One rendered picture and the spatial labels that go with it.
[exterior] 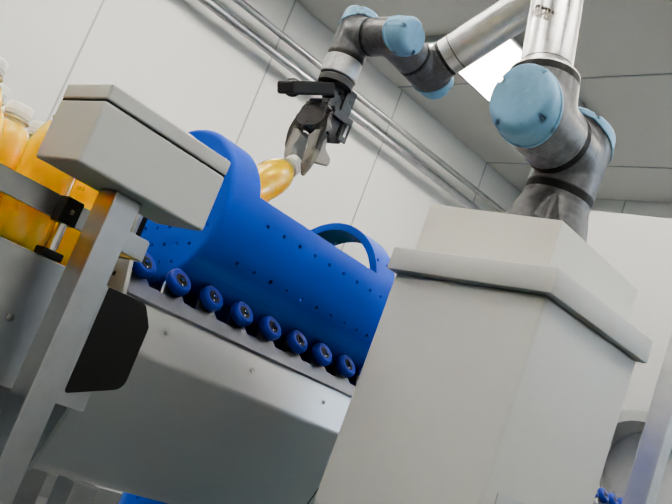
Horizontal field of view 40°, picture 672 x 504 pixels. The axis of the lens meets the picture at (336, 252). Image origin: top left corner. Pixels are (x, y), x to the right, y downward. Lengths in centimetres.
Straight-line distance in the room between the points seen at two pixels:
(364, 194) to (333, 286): 487
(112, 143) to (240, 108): 471
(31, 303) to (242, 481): 63
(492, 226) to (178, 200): 54
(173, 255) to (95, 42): 383
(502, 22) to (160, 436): 99
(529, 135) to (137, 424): 75
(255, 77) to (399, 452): 465
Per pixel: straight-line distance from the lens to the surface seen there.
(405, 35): 175
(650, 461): 247
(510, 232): 144
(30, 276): 118
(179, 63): 554
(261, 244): 151
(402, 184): 679
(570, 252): 142
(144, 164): 112
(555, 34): 154
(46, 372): 112
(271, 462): 168
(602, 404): 150
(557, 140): 147
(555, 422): 139
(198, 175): 116
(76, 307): 112
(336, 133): 181
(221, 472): 163
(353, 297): 169
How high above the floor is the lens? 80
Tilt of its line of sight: 12 degrees up
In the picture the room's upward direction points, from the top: 21 degrees clockwise
